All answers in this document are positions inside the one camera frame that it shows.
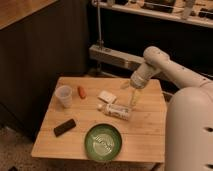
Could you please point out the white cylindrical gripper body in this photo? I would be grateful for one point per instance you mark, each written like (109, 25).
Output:
(140, 77)

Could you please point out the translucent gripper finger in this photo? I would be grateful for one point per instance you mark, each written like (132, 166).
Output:
(135, 97)
(125, 85)

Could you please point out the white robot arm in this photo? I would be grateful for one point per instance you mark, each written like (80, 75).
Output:
(189, 118)

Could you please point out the green ceramic bowl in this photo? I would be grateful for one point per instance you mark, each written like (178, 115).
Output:
(102, 143)

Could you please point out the clear plastic bottle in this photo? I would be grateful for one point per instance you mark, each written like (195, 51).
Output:
(114, 110)

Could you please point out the orange carrot toy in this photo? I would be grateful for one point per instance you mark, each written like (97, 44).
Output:
(81, 92)

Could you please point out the wooden table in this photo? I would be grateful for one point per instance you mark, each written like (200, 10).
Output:
(143, 135)

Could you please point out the translucent plastic cup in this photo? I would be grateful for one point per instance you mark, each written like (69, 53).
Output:
(64, 95)

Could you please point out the black rectangular block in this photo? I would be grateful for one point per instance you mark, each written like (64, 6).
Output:
(64, 127)

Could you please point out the metal shelf rack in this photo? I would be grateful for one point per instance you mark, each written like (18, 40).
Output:
(178, 27)

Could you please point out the dark wooden cabinet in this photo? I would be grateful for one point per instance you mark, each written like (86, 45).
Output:
(34, 53)

